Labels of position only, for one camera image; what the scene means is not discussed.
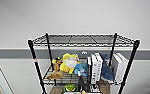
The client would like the small flat cardboard box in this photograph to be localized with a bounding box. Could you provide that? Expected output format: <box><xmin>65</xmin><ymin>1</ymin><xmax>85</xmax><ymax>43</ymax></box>
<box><xmin>50</xmin><ymin>86</ymin><xmax>65</xmax><ymax>94</ymax></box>

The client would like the blue bag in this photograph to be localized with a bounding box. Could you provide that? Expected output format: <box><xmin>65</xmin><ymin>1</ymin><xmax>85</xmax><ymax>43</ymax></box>
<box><xmin>99</xmin><ymin>53</ymin><xmax>115</xmax><ymax>82</ymax></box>

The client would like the small blue toy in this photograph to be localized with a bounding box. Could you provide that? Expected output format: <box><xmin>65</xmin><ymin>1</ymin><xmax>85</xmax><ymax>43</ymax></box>
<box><xmin>73</xmin><ymin>61</ymin><xmax>89</xmax><ymax>78</ymax></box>

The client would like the white door frame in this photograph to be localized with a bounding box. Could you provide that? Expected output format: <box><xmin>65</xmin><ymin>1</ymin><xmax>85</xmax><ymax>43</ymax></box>
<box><xmin>0</xmin><ymin>56</ymin><xmax>14</xmax><ymax>94</ymax></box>

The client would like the yellow and white plush toy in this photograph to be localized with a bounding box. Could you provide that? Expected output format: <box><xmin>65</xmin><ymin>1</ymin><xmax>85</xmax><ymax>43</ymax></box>
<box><xmin>59</xmin><ymin>52</ymin><xmax>81</xmax><ymax>75</ymax></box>

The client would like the narrow white box black edge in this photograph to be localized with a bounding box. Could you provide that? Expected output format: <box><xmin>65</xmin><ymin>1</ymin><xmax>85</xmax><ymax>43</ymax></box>
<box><xmin>86</xmin><ymin>54</ymin><xmax>93</xmax><ymax>85</ymax></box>

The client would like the black wire shelf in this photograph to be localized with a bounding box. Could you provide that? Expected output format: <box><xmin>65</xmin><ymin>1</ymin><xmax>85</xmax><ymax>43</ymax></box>
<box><xmin>26</xmin><ymin>31</ymin><xmax>142</xmax><ymax>94</ymax></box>

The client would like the wide white box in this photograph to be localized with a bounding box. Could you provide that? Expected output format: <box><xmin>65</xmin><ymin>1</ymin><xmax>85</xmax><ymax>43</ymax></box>
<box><xmin>110</xmin><ymin>52</ymin><xmax>129</xmax><ymax>85</ymax></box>

